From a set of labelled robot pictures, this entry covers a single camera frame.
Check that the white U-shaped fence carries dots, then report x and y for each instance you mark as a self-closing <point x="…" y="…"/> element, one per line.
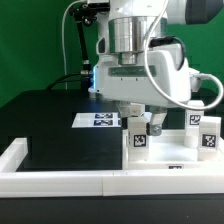
<point x="209" y="179"/>

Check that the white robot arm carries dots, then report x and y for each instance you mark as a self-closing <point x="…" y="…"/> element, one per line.
<point x="138" y="61"/>

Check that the white square table top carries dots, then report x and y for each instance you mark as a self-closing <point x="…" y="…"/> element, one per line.
<point x="167" y="151"/>

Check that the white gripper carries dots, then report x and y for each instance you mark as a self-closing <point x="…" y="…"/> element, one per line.
<point x="130" y="83"/>

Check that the white marker sheet with tags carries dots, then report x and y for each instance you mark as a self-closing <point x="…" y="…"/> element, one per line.
<point x="96" y="120"/>

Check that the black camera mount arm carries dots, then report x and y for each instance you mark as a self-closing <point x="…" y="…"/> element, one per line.
<point x="86" y="15"/>

